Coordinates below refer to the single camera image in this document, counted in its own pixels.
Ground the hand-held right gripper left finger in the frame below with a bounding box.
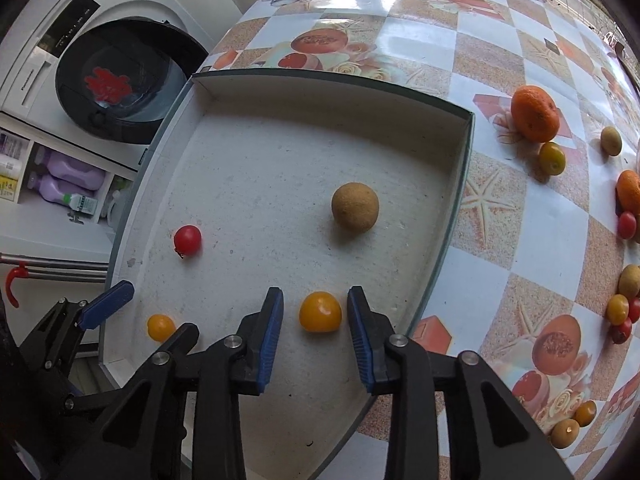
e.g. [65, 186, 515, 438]
[50, 287, 285, 480]

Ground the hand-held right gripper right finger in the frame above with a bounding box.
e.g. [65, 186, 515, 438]
[346, 286, 576, 480]

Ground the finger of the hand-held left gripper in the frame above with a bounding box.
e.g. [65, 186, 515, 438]
[19, 281, 135, 393]

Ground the brown longan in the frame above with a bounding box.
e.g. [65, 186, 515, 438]
[550, 418, 581, 450]
[600, 126, 623, 157]
[618, 265, 640, 299]
[331, 181, 380, 234]

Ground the white cardboard tray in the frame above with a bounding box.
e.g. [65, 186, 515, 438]
[97, 70, 475, 480]

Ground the metal rack bar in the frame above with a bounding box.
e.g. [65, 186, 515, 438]
[0, 252, 111, 281]

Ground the white storage cabinet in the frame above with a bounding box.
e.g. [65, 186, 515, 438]
[0, 110, 146, 266]

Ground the red plastic hook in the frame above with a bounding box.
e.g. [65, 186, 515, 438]
[5, 262, 28, 308]

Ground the checkered printed tablecloth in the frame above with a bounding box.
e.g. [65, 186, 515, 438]
[100, 0, 640, 480]

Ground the white bottle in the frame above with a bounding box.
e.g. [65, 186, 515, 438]
[0, 152, 23, 181]

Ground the white washing machine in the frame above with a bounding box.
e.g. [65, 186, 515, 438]
[0, 0, 296, 176]

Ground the orange mandarin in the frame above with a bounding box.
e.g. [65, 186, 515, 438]
[510, 85, 560, 143]
[615, 170, 640, 215]

